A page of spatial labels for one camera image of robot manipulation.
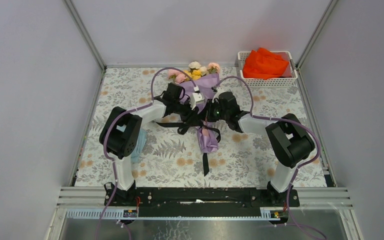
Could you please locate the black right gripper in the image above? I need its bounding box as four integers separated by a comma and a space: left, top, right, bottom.
197, 99, 229, 123

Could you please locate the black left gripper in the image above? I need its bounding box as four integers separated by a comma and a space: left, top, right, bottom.
172, 97, 199, 125

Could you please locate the black printed ribbon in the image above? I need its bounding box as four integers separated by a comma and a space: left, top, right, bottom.
156, 120, 221, 177

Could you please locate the pink purple wrapping paper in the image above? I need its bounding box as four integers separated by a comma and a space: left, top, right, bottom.
193, 73, 220, 154

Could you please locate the pink fake flower stem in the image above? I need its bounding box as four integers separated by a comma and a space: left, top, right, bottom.
167, 69, 187, 84
206, 62, 221, 74

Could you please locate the yellow fake flower stem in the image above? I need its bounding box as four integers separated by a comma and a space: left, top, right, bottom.
185, 69, 202, 81

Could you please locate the white fake flower stem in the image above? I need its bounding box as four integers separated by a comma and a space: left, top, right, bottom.
188, 61, 202, 71

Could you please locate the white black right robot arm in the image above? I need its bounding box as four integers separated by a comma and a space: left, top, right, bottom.
203, 91, 316, 206

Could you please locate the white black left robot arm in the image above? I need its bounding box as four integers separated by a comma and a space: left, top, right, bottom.
99, 83, 205, 206

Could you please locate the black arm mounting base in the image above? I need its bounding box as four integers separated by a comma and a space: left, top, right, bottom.
104, 184, 300, 218

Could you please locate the floral patterned table mat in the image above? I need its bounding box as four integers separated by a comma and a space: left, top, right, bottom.
75, 67, 309, 188

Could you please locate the light blue towel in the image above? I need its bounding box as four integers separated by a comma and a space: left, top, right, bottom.
130, 129, 147, 163

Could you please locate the orange cloth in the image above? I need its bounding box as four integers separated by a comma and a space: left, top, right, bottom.
242, 47, 289, 80

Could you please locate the white perforated plastic basket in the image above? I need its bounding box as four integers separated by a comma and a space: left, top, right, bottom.
237, 50, 298, 88

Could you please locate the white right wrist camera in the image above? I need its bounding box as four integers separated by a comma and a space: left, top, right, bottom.
211, 87, 225, 103

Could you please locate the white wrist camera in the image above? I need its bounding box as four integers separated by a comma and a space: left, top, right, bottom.
189, 92, 205, 110
211, 87, 225, 103

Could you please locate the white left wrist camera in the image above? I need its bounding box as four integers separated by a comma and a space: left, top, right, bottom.
189, 92, 205, 110

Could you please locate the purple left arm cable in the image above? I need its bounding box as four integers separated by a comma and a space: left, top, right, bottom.
94, 67, 200, 240

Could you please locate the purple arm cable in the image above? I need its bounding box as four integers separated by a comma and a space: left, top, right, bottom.
211, 75, 329, 239
94, 67, 200, 240

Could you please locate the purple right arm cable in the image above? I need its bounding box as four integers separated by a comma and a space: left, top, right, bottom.
211, 75, 329, 239

